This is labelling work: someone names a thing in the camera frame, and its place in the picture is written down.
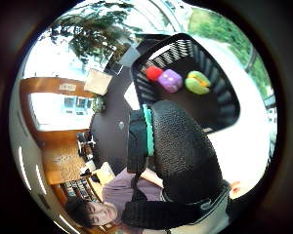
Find black slatted plastic basket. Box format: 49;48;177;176
130;32;241;134

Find green yellow plush toy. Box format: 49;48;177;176
184;70;213;97

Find purple plush dice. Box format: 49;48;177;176
157;68;184;95

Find the person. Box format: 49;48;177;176
65;167;174;234

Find white paper sheet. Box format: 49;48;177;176
123;82;142;112

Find red plush toy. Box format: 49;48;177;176
145;65;164;83

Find beige cardboard box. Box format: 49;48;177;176
83;67;114;98

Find wooden bookshelf with books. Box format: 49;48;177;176
59;175;104;204

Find wooden framed window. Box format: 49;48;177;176
19;76;99;144

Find green leafy tree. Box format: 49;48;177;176
48;1;145;66

